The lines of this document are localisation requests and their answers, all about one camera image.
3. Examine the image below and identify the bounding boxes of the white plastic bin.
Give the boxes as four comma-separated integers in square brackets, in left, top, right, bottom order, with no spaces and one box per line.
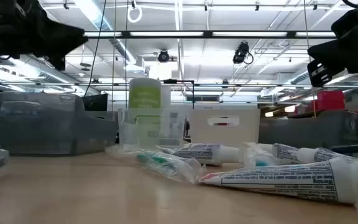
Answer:
[187,108,261,147]

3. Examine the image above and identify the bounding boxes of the black ceiling camera with cable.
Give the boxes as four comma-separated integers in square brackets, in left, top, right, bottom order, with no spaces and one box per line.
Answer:
[232,41,255,66]

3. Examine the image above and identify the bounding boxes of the black round ceiling camera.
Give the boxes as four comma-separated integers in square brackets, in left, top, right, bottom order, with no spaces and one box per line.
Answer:
[157,49,170,63]

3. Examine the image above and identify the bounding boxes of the thin black bent rod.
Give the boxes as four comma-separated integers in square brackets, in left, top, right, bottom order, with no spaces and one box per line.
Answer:
[163,78,195,110]

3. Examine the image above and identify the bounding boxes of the yellow hanging cord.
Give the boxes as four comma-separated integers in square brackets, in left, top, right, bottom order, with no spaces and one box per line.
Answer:
[303,0,318,119]

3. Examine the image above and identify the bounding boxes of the overhead LED light bar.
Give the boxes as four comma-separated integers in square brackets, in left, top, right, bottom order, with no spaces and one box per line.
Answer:
[84,30,337,39]

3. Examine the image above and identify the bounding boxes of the clear plastic bin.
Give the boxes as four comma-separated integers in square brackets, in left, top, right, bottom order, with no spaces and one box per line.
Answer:
[117,108,188,149]

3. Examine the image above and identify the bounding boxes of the black hanging cable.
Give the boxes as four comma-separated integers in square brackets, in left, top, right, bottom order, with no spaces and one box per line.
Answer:
[83,0,108,98]

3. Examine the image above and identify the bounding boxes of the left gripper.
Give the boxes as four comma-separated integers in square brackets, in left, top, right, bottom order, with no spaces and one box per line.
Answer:
[0,0,88,71]

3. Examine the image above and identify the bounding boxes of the grey translucent plastic bin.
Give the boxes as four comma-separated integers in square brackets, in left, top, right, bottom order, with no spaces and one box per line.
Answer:
[0,92,118,156]
[258,109,358,150]

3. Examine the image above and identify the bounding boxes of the disinfecting wipes canister green label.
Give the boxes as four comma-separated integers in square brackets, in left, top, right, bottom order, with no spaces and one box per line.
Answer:
[128,77,163,125]

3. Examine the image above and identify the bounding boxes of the white cable loop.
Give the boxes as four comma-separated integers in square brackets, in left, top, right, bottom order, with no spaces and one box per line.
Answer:
[127,6,143,24]

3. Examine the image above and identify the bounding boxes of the black computer monitor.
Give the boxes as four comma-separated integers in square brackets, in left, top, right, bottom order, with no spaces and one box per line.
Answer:
[83,93,109,112]

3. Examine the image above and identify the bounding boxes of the white travel toothpaste tube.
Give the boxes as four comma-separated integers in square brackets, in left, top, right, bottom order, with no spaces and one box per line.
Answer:
[198,156,358,205]
[296,146,358,165]
[156,142,241,167]
[257,142,303,165]

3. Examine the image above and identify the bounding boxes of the dark blue flat item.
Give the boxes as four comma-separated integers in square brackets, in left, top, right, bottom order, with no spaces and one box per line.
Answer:
[330,144,358,156]

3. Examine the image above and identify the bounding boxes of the red plastic crate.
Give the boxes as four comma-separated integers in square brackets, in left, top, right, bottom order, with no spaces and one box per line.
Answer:
[309,100,345,111]
[317,90,345,102]

